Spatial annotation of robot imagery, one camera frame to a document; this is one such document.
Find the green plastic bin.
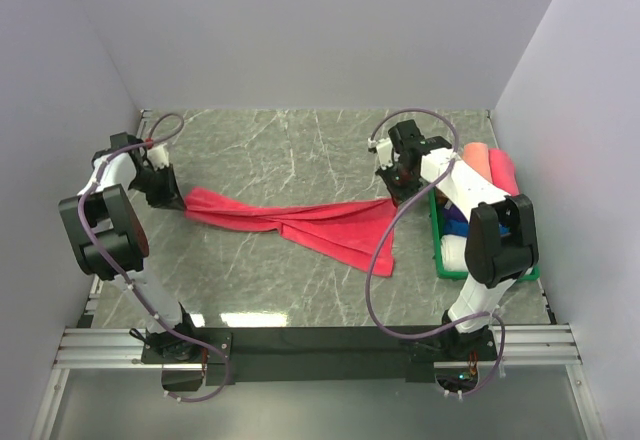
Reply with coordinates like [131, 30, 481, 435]
[427, 184, 541, 281]

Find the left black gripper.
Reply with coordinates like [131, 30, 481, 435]
[129, 162, 187, 211]

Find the black base beam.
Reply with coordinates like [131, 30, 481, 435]
[128, 325, 504, 393]

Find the pink rolled towel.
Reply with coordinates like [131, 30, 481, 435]
[489, 148, 520, 196]

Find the purple towel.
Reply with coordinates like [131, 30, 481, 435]
[442, 205, 469, 237]

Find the purple cable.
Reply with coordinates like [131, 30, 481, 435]
[364, 107, 506, 398]
[78, 112, 234, 405]

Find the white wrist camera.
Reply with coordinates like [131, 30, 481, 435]
[367, 138, 394, 170]
[145, 138, 170, 171]

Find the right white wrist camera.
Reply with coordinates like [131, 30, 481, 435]
[367, 138, 394, 170]

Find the orange rolled towel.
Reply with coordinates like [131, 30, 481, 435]
[462, 142, 492, 183]

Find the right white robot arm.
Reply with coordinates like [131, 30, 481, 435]
[368, 120, 539, 359]

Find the aluminium rail frame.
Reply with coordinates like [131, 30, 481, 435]
[30, 325, 605, 439]

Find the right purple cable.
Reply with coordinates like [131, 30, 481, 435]
[364, 107, 506, 398]

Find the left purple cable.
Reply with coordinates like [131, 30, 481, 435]
[78, 112, 234, 405]

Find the white rolled towel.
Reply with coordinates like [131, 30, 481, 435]
[440, 234, 468, 273]

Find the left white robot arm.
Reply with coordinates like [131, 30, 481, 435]
[58, 133, 201, 362]

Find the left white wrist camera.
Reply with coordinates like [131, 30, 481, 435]
[145, 138, 170, 171]

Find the red towel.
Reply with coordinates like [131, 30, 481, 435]
[185, 187, 396, 277]

